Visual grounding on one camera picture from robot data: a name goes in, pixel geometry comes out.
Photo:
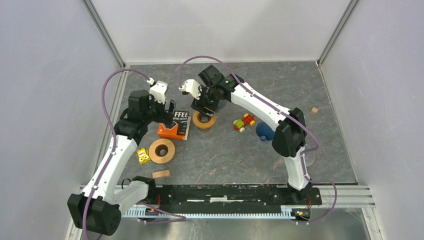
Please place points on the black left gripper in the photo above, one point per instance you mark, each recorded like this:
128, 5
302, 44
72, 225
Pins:
165, 117

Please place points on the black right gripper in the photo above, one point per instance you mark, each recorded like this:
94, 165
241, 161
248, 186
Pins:
199, 105

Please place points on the orange black coffee filter box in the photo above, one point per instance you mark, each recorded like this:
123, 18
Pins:
179, 129

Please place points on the wooden ring dripper stand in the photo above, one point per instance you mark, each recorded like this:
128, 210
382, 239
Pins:
203, 122

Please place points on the blue plastic coffee dripper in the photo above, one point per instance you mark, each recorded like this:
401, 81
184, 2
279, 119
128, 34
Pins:
264, 132

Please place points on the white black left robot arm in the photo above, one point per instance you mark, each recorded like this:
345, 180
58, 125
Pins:
98, 208

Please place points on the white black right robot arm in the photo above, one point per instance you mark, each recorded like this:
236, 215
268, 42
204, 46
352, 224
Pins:
288, 125

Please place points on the clear glass coffee dripper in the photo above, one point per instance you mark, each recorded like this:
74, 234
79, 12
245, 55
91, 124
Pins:
309, 158

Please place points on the red toy brick car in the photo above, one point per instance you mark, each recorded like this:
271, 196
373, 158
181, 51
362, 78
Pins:
240, 124

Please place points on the yellow green toy cube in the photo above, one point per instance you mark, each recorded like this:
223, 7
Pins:
143, 156

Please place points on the small wooden rectangular block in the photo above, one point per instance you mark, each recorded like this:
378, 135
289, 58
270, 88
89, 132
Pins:
161, 174

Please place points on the small wooden cube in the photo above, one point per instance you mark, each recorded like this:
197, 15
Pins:
314, 111

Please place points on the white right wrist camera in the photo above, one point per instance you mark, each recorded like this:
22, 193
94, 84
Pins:
192, 87

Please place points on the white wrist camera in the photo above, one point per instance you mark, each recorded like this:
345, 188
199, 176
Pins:
192, 87
158, 90

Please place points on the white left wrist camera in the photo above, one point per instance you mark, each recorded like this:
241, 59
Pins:
158, 90

